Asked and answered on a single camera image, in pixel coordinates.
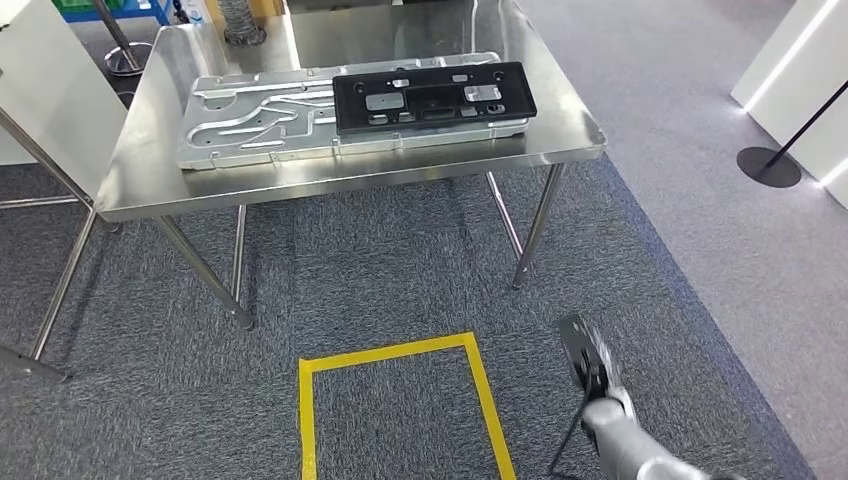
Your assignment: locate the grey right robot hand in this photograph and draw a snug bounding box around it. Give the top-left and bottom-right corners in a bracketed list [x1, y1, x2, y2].
[586, 324, 634, 402]

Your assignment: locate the black plastic panel part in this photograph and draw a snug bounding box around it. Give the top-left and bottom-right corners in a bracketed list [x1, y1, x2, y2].
[331, 60, 539, 138]

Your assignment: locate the stainless steel workbench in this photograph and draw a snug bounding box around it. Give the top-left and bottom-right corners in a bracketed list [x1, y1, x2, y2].
[94, 0, 608, 333]

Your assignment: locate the stamped grey metal plate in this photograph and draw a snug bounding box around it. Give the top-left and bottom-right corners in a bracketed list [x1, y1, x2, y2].
[175, 51, 535, 172]

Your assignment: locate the wooden box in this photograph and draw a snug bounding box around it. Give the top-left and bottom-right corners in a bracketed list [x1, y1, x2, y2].
[203, 0, 287, 21]

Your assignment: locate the blue cart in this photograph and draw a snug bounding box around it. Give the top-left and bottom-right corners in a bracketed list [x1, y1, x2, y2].
[62, 0, 175, 28]

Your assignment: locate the white panel steel table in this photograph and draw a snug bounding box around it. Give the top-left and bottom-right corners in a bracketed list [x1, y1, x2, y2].
[0, 0, 128, 386]

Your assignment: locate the green crate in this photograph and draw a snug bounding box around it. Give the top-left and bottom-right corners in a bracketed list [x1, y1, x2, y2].
[51, 0, 127, 12]

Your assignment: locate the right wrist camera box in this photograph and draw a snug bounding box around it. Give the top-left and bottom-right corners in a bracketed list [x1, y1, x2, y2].
[558, 313, 612, 402]

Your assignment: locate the black camera cable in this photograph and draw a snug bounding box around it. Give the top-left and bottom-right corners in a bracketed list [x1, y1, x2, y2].
[548, 374, 593, 475]

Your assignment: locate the black stanchion post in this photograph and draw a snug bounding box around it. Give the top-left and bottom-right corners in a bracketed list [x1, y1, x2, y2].
[736, 79, 848, 190]

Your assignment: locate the white lit display wall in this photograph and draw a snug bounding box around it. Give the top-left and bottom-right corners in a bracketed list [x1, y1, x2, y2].
[730, 0, 848, 211]

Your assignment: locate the grey corrugated hose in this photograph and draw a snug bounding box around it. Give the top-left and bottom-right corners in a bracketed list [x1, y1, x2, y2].
[217, 0, 268, 48]

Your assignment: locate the chrome stanchion post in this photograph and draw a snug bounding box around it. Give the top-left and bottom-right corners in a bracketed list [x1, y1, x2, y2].
[89, 0, 155, 77]

